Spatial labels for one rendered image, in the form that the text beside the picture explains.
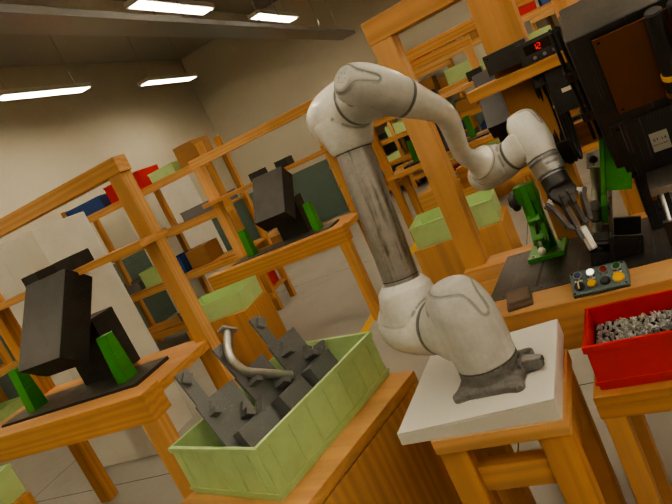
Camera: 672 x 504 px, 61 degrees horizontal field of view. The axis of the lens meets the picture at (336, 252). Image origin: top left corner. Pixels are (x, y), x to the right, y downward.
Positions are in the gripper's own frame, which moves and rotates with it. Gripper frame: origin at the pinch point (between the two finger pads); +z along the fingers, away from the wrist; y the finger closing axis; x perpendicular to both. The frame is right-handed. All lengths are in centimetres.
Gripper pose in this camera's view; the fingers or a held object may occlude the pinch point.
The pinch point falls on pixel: (587, 237)
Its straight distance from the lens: 174.5
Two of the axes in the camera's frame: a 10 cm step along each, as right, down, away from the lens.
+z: 3.9, 8.9, -2.3
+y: 9.1, -4.1, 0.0
